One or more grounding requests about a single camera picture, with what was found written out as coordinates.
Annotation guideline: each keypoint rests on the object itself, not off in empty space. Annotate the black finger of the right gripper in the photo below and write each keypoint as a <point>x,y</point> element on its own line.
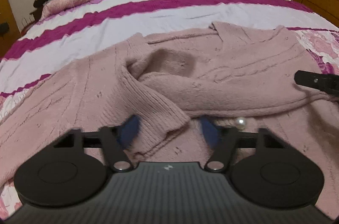
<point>328,83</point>

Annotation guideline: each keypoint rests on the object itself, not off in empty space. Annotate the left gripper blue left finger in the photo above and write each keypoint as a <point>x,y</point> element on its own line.
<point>76,166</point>

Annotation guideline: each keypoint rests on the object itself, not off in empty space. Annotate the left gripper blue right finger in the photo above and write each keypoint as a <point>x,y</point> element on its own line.
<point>262,167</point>

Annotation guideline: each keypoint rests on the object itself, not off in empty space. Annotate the pink knitted cardigan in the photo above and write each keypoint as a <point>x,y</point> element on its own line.
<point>169,80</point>

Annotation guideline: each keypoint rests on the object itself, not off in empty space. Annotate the floral striped bed cover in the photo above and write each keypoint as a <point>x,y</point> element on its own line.
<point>81,31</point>

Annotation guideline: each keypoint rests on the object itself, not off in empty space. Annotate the red shopping bag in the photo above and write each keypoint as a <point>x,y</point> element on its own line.
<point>27,24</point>

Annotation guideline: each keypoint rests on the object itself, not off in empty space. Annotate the dark bedside table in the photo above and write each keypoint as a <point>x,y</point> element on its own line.
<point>37,13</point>

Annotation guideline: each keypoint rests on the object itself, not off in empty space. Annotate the wooden wardrobe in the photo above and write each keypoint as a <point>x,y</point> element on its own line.
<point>7,16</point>

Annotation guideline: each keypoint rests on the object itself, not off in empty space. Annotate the black wardrobe handle box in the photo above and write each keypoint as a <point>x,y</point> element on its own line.
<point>4,28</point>

